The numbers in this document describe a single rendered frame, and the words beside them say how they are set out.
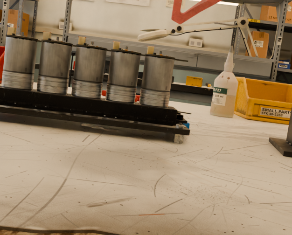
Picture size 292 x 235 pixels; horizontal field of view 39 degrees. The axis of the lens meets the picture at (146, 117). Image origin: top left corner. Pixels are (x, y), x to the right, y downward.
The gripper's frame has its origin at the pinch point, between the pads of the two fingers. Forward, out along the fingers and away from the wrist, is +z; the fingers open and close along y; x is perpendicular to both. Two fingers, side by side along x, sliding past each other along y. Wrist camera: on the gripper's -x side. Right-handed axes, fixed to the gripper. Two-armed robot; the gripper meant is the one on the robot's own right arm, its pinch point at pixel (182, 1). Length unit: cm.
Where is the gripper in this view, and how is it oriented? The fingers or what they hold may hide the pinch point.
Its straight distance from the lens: 59.7
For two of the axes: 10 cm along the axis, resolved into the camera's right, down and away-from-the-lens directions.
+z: -4.5, 6.5, 6.1
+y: -1.5, 6.2, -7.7
